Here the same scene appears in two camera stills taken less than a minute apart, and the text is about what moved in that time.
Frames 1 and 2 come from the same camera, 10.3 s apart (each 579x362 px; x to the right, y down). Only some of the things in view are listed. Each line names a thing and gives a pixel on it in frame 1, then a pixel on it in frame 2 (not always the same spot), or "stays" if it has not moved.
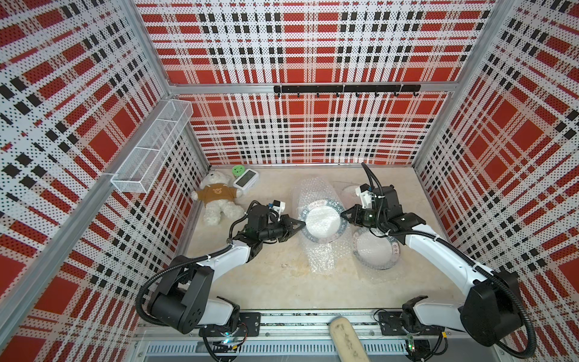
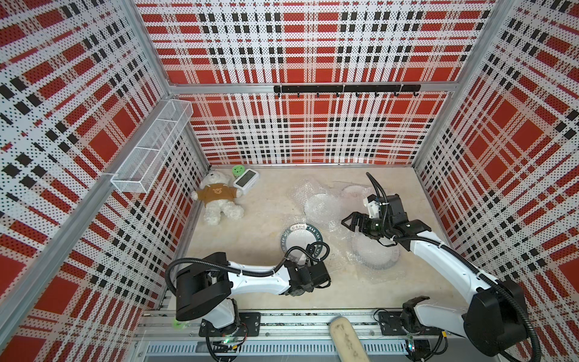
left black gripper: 286,223 to 310,289
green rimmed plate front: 323,222 to 305,236
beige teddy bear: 219,197 stays
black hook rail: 375,89 stays
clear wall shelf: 139,172 stays
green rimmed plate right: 375,252 stays
